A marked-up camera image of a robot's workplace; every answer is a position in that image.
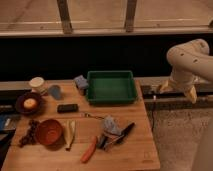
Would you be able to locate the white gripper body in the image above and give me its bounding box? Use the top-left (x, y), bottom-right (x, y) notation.
top-left (169, 75), bottom-right (195, 92)

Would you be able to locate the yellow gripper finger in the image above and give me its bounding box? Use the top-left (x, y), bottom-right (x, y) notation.
top-left (158, 81), bottom-right (173, 94)
top-left (185, 87), bottom-right (197, 104)

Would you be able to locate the green plastic tray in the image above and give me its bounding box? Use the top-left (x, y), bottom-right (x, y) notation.
top-left (86, 70), bottom-right (137, 105)

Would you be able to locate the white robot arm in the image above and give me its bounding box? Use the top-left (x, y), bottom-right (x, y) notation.
top-left (159, 39), bottom-right (213, 171)

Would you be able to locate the blue crumpled cloth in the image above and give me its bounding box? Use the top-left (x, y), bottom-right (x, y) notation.
top-left (102, 116), bottom-right (121, 135)

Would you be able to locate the metal spoon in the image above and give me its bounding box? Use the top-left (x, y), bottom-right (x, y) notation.
top-left (83, 113), bottom-right (104, 120)

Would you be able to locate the orange carrot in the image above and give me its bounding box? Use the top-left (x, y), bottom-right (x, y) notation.
top-left (81, 137), bottom-right (98, 163)

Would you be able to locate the yellow banana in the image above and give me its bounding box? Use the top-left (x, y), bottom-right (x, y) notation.
top-left (64, 120), bottom-right (75, 151)

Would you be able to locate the black rectangular block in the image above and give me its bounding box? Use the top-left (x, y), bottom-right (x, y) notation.
top-left (57, 104), bottom-right (78, 113)

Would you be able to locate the blue plastic cup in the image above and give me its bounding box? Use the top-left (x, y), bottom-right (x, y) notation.
top-left (48, 85), bottom-right (62, 100)

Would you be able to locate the wooden cutting board table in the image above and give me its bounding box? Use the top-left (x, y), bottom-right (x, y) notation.
top-left (1, 81), bottom-right (160, 171)

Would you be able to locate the white cup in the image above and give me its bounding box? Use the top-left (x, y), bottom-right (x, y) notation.
top-left (29, 77), bottom-right (47, 95)

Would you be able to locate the dark brown bowl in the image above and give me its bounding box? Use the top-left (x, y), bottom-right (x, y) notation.
top-left (15, 92), bottom-right (43, 115)

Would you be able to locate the yellow round fruit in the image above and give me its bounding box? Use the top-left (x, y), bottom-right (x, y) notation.
top-left (23, 98), bottom-right (37, 109)

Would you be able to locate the dark grape bunch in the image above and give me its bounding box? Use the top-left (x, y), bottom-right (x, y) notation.
top-left (18, 120), bottom-right (39, 148)

